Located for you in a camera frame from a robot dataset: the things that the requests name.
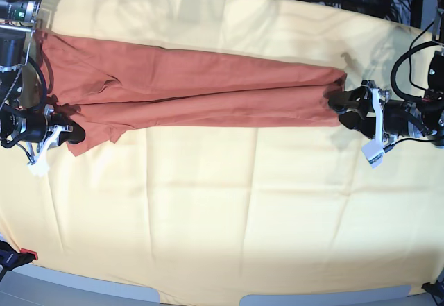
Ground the black upright panel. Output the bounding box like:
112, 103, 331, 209
410, 0, 424, 28

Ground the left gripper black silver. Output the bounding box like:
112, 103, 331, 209
327, 87, 443, 145

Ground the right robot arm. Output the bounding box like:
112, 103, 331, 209
1, 0, 85, 148

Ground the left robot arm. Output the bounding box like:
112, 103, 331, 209
328, 7, 443, 153

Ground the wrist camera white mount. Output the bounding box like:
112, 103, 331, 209
361, 80, 391, 169
27, 125, 73, 177

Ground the pale yellow table cloth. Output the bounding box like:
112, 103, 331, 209
1, 0, 443, 305

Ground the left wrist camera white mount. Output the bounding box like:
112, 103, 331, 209
361, 80, 391, 169

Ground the terracotta orange T-shirt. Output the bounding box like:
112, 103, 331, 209
36, 31, 347, 155

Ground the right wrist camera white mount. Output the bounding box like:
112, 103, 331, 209
27, 125, 73, 177

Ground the black clamp at right corner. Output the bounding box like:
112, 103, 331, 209
422, 280, 444, 306

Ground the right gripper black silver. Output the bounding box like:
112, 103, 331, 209
1, 106, 85, 148

